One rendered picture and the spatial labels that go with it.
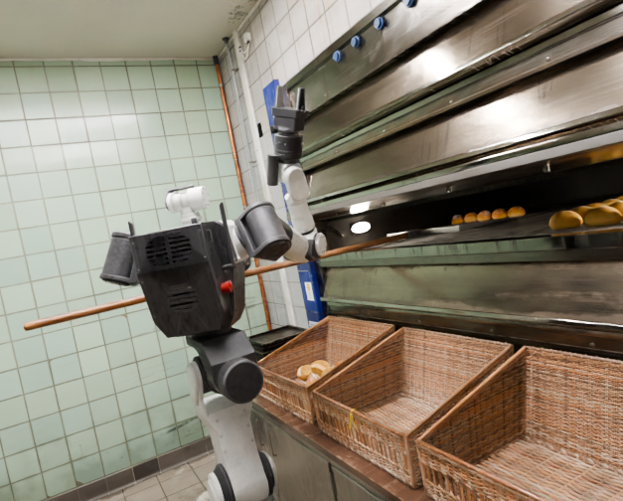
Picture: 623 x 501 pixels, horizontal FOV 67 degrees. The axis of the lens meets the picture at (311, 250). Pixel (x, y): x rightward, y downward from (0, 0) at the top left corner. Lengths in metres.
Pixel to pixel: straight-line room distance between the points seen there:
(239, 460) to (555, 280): 1.06
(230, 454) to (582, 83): 1.38
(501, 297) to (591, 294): 0.29
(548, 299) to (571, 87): 0.58
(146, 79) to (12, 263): 1.39
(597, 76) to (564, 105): 0.10
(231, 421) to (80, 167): 2.10
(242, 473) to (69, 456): 1.91
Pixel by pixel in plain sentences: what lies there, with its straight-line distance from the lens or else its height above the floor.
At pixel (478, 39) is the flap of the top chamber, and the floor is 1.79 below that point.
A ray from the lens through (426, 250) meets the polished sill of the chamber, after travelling 1.85.
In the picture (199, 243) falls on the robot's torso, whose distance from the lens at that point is 1.23.
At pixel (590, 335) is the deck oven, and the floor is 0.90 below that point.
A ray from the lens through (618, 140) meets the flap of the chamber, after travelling 1.21.
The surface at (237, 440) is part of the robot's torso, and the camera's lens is 1.52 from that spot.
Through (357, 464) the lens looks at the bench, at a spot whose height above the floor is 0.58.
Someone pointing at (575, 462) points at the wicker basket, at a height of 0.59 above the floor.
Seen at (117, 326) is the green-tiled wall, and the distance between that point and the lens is 3.16.
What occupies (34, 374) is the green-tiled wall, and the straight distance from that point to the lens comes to 3.19.
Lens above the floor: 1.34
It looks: 3 degrees down
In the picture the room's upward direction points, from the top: 11 degrees counter-clockwise
